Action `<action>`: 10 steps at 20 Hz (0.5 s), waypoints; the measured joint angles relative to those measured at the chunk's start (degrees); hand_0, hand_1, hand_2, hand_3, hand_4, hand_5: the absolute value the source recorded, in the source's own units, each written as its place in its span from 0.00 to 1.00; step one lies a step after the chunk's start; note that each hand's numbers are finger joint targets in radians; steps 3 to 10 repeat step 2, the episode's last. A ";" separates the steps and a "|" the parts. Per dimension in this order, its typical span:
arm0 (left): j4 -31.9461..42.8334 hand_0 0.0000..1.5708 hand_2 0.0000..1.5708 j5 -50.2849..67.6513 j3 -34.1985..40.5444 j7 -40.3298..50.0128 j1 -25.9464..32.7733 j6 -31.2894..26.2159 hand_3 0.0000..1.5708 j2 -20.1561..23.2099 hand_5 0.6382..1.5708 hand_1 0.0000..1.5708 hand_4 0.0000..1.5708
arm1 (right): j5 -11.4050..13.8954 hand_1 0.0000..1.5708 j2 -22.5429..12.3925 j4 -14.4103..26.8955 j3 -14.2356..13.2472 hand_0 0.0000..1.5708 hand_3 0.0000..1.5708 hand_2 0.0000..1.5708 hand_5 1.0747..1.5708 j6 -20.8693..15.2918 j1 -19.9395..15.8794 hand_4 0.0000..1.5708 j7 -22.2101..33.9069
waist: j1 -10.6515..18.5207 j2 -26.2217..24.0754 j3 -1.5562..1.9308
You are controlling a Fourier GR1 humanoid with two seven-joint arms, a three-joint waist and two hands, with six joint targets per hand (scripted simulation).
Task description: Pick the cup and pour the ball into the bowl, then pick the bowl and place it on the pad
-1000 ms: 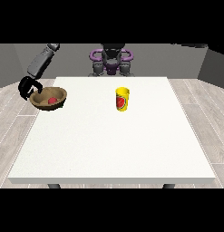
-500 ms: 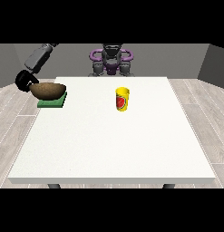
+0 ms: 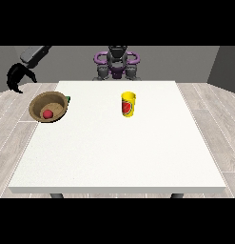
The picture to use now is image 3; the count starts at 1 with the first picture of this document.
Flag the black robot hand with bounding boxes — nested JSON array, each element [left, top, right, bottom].
[[6, 62, 38, 94]]

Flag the small red ball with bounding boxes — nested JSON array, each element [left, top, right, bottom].
[[42, 110, 54, 120]]

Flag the brown wooden bowl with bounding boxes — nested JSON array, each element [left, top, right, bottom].
[[29, 91, 69, 124]]

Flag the yellow cup with melon print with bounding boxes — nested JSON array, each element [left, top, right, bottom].
[[121, 91, 137, 118]]

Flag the grey robot trunk purple rings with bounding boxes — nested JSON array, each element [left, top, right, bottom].
[[92, 46, 143, 82]]

